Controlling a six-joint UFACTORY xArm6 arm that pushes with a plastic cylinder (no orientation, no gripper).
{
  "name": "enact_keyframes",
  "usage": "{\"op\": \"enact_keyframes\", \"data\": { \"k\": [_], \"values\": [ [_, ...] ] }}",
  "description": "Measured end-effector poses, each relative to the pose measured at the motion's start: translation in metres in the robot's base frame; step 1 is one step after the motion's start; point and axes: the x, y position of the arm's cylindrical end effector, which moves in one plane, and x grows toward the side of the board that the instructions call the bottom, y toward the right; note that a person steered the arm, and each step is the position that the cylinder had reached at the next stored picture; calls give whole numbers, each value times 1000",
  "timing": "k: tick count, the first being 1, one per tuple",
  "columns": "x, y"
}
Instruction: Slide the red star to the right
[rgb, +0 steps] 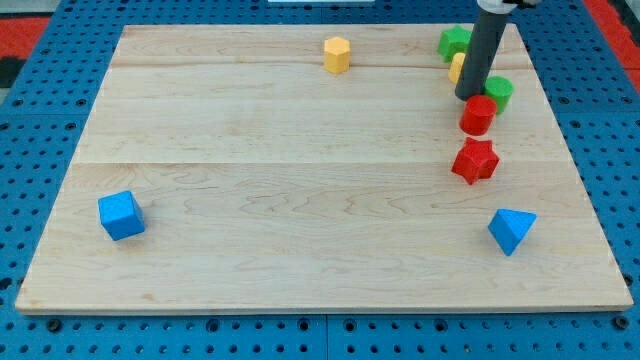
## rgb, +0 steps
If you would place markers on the blue cube block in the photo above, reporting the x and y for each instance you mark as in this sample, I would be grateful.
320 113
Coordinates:
120 215

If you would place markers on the red star block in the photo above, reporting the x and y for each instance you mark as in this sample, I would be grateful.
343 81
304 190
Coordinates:
476 160

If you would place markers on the light wooden board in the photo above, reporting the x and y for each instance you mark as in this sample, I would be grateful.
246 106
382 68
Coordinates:
271 185

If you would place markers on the yellow block behind rod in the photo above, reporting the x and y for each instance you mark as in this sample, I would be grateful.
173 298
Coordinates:
455 68

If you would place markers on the yellow hexagon block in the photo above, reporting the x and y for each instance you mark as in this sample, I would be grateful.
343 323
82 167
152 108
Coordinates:
337 55

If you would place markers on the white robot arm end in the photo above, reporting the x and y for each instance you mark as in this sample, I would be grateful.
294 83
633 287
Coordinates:
506 6

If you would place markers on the green star block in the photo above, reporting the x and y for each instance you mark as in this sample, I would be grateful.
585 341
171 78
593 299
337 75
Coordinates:
453 40

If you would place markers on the blue triangular prism block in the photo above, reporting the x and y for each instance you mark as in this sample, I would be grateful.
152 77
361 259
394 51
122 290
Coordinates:
509 228

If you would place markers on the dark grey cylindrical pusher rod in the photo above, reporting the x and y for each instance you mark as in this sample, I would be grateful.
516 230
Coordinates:
484 42

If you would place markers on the red cylinder block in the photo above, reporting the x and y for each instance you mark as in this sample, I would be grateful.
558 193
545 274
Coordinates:
478 115

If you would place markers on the green cylinder block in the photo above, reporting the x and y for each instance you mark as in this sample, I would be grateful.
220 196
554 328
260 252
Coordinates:
500 89

